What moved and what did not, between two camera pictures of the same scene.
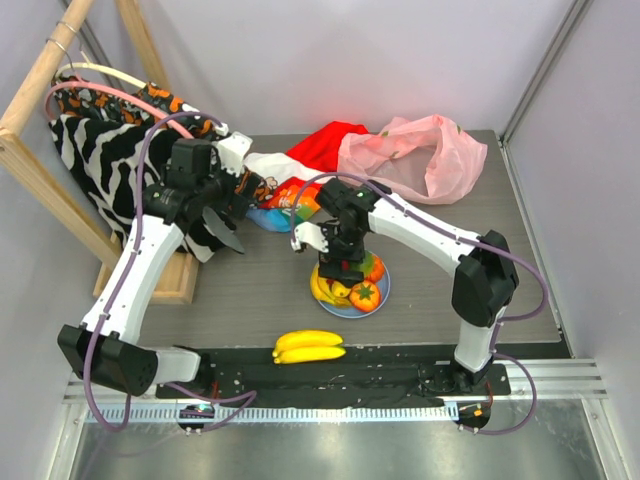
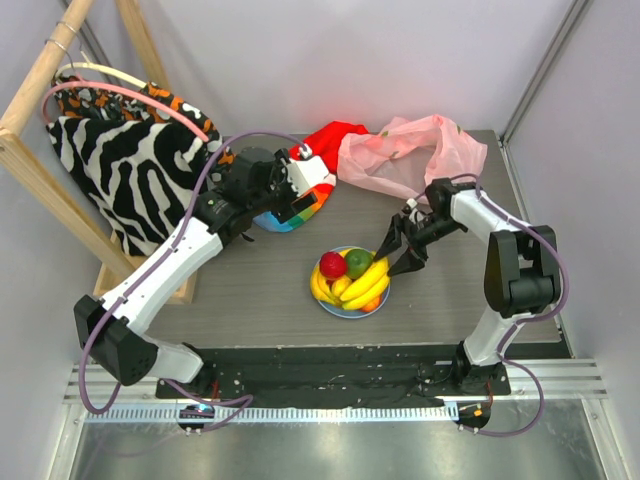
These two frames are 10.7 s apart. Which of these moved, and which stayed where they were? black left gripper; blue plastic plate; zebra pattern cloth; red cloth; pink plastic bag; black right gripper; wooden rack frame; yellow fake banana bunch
Moved: black right gripper; black left gripper
Stayed: wooden rack frame; pink plastic bag; red cloth; blue plastic plate; zebra pattern cloth; yellow fake banana bunch
